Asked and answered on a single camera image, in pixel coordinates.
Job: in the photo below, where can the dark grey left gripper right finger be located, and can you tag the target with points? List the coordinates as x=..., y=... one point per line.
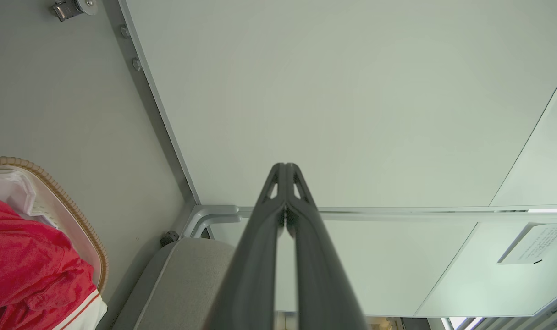
x=319, y=266

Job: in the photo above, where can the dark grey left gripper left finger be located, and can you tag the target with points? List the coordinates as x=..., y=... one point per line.
x=255, y=256

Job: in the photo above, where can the red garment with white hem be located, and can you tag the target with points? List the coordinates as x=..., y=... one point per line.
x=26, y=261

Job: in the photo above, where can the dark caster wheel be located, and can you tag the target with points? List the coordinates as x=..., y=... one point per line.
x=169, y=238

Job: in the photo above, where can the white partition panel with sign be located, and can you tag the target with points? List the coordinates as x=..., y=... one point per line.
x=480, y=284

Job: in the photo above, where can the wicker laundry basket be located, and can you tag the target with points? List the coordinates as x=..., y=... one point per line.
x=83, y=229

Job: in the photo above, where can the large white partition panel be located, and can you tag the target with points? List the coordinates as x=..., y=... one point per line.
x=333, y=91

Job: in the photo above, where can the white paper sign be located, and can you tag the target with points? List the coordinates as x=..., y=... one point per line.
x=532, y=244

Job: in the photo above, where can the white cloth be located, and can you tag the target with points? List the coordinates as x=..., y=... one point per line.
x=14, y=190

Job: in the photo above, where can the silver caster wheel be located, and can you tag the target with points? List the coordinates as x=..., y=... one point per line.
x=72, y=8

